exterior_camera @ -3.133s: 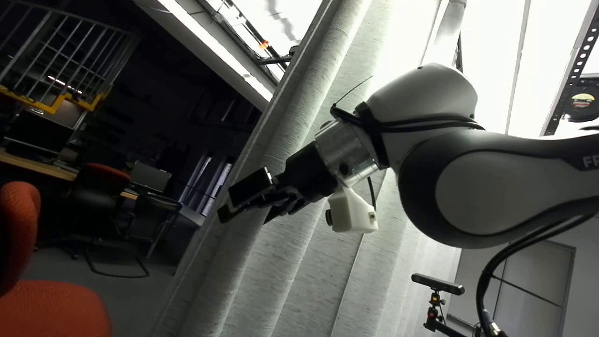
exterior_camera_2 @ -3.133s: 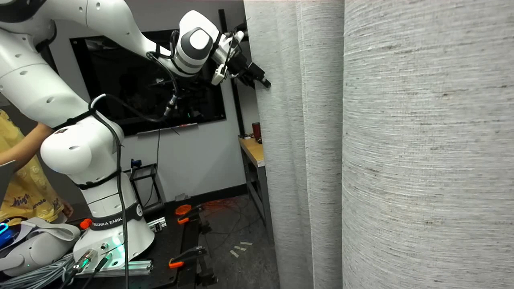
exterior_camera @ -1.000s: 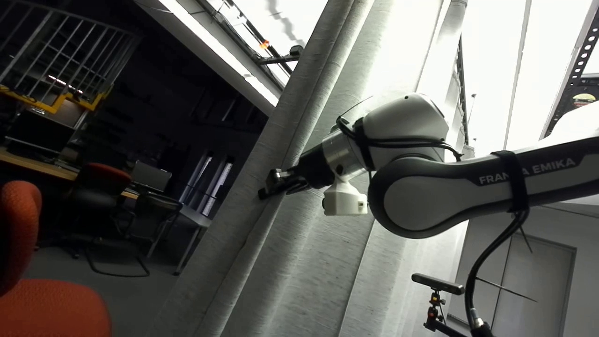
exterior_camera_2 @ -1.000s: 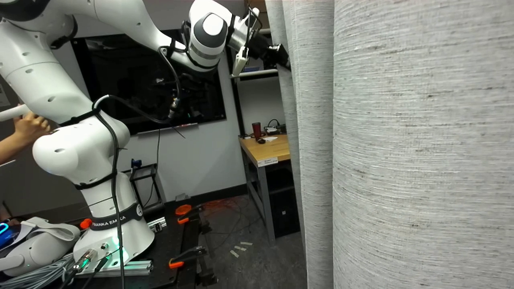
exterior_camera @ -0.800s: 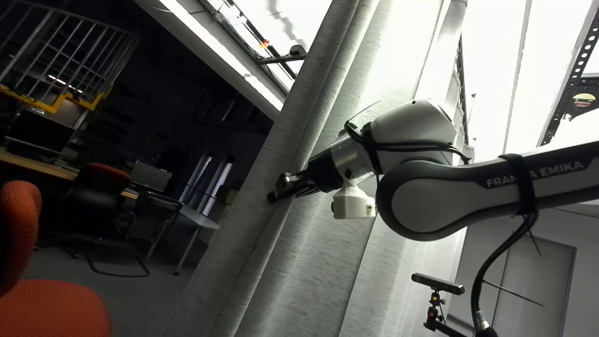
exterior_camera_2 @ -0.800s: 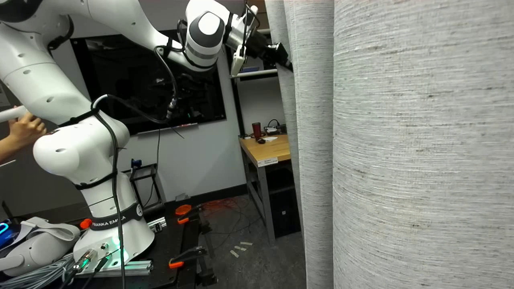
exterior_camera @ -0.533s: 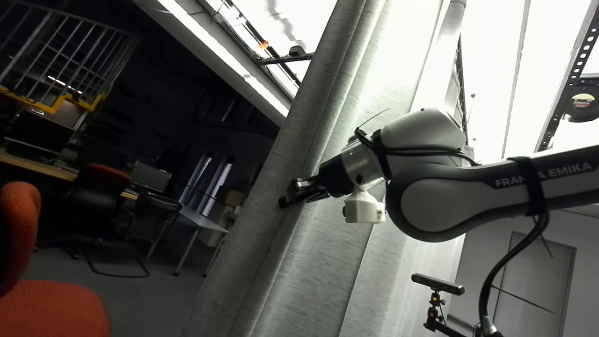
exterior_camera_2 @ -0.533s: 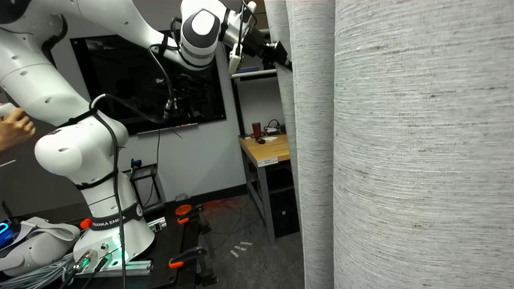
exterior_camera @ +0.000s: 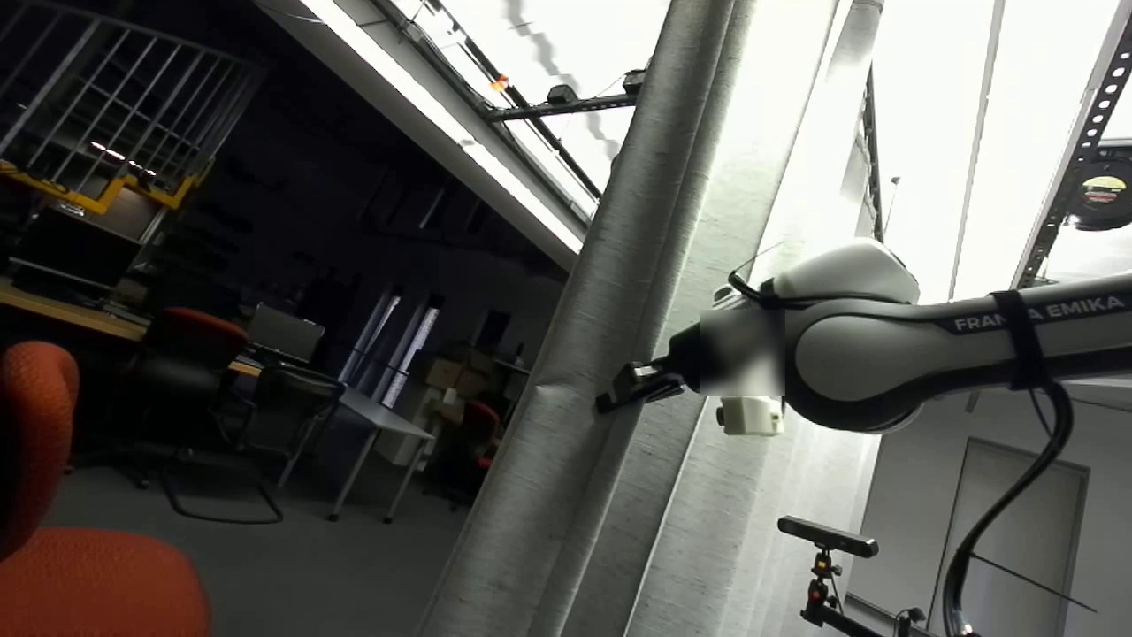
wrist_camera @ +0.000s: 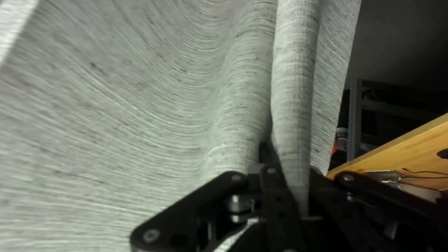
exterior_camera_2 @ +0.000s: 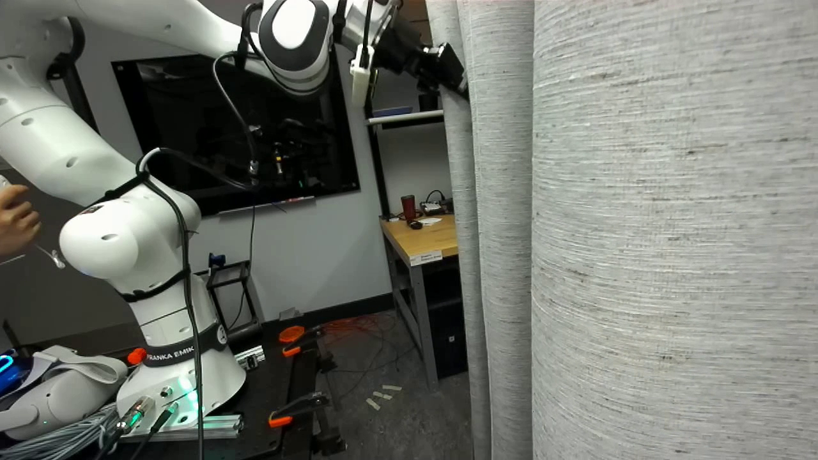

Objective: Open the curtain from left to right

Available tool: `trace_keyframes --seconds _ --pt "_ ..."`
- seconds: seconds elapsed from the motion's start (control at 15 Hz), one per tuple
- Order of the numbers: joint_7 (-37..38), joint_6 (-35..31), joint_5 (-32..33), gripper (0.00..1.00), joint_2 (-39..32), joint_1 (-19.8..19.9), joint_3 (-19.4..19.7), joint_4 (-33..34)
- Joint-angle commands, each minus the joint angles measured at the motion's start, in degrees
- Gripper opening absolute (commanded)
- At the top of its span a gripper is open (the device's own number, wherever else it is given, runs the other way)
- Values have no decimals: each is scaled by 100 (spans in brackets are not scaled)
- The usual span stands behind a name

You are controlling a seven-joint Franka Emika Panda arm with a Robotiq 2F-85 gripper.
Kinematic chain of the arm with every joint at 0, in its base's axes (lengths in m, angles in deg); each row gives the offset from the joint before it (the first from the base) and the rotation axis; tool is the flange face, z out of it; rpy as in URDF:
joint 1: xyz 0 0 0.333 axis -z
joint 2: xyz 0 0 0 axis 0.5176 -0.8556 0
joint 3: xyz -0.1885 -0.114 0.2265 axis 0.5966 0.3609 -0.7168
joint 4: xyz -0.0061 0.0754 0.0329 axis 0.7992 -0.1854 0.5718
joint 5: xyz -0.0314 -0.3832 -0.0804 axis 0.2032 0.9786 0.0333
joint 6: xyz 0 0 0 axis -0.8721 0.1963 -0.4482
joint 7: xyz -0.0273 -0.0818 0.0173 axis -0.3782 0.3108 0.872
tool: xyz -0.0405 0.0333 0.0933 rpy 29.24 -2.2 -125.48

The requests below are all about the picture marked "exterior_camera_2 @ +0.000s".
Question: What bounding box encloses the orange and black clamp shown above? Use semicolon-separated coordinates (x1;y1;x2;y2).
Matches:
282;326;328;358
268;392;331;429

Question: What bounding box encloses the black device with cable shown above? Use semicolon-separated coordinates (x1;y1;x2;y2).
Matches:
419;190;455;217

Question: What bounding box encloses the black cable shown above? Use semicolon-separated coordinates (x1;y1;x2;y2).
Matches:
229;204;258;331

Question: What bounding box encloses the orange cable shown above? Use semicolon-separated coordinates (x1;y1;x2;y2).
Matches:
318;312;392;335

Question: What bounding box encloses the white headset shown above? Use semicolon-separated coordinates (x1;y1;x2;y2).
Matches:
0;345;128;441

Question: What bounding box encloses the black wall board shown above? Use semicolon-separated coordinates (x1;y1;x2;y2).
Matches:
112;52;361;217

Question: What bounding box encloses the black computer tower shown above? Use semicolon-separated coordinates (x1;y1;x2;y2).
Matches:
437;305;469;379

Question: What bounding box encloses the black shelf rack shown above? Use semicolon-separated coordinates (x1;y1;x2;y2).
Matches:
363;64;447;219

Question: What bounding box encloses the person's hand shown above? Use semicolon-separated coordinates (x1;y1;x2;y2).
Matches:
0;185;42;257

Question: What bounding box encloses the coil of grey cable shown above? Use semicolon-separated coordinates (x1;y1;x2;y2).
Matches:
0;402;123;460

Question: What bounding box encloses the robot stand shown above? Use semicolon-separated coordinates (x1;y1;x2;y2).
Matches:
0;313;349;460

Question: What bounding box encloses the wooden workbench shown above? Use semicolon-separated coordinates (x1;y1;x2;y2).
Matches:
380;213;462;392

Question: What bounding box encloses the black metal frame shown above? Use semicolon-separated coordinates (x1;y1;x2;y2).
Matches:
205;254;264;337

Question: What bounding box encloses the grey woven curtain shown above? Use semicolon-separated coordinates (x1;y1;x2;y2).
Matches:
425;0;818;460

